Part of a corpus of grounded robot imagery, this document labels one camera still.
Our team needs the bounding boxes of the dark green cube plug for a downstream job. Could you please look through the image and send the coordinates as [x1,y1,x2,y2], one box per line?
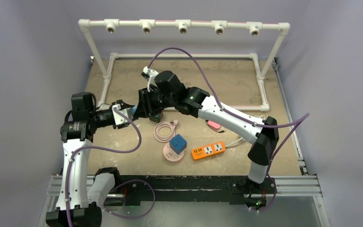
[149,113,163,123]

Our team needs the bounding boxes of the pink power cord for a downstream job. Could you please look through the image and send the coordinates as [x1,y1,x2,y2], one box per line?
[153,119,179,143]

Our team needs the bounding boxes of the blue cube socket adapter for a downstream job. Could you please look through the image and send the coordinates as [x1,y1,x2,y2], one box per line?
[169,134,187,155]

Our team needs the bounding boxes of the pink round socket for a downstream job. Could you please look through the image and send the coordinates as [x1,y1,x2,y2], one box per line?
[163,142,185,163]

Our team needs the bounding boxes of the light blue USB charger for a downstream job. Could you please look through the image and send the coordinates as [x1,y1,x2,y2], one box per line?
[130,105,137,117]

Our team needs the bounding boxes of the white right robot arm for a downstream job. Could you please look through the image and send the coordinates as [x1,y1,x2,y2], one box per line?
[133,67,279,192]

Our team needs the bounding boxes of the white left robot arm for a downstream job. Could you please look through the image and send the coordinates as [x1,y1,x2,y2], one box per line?
[45,92,134,227]

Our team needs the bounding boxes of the pink small charger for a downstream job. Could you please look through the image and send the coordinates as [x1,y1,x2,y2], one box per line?
[206,120,222,131]

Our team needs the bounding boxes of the orange power strip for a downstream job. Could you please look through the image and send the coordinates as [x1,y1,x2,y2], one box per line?
[191,141,226,161]

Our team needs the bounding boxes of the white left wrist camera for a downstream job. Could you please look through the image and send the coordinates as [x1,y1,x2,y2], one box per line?
[112,104,129,127]

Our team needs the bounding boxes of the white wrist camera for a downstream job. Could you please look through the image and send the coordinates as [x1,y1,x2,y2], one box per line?
[142,66,159,92]
[112,104,129,127]

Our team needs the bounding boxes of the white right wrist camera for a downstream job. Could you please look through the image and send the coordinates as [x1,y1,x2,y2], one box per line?
[142,66,159,92]

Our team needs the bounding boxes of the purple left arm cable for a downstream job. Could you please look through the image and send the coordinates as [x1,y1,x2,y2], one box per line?
[65,108,142,227]

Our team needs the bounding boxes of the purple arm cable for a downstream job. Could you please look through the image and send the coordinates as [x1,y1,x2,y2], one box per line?
[147,47,310,166]
[65,108,142,227]

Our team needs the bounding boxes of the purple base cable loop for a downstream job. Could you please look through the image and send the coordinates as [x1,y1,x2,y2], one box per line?
[102,180,156,219]

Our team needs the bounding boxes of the white PVC pipe frame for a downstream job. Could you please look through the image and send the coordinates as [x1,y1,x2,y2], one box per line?
[78,19,291,112]

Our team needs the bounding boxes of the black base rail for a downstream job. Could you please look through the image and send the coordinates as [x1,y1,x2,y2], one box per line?
[111,175,277,207]

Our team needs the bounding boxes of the white power strip cord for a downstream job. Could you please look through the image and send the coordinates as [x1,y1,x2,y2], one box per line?
[225,115,267,148]

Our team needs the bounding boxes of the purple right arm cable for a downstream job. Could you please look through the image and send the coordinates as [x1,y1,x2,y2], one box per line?
[147,47,310,166]

